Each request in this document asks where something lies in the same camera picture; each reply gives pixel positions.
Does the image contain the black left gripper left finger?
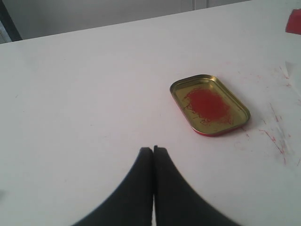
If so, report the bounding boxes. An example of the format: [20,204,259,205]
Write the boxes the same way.
[75,147,153,226]

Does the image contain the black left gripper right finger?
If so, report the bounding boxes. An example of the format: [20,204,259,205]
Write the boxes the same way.
[153,146,237,226]

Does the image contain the red stamp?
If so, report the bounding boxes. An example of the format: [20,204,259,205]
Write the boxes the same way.
[285,8,301,35]

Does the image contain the gold tin lid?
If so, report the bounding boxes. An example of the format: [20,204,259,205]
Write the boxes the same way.
[170,74,251,137]

